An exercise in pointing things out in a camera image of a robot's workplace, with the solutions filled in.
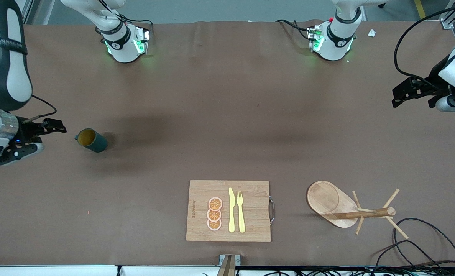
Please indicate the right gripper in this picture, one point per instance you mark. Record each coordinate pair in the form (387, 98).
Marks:
(26, 131)

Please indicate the yellow plastic knife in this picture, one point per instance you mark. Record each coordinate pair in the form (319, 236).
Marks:
(232, 214)

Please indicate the orange slice toy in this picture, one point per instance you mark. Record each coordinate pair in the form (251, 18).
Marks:
(215, 203)

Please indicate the wooden cutting board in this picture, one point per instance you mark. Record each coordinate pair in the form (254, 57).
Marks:
(250, 230)

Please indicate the yellow plastic fork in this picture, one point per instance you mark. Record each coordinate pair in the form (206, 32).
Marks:
(241, 218)

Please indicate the dark green cup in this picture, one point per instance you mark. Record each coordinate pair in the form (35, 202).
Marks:
(97, 143)

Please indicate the white paper scrap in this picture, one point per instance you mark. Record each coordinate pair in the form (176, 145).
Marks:
(372, 33)

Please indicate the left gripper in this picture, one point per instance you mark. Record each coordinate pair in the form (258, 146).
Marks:
(432, 81)

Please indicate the wooden cup rack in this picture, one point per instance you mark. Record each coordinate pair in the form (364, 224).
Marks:
(323, 199)

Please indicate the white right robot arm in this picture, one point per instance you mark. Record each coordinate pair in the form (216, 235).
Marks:
(5, 76)

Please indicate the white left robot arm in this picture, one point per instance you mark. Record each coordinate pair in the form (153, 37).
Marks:
(336, 42)

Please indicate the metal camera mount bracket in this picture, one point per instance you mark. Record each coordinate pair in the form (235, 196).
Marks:
(230, 264)

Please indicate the brown table cover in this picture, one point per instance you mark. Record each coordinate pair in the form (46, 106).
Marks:
(173, 153)

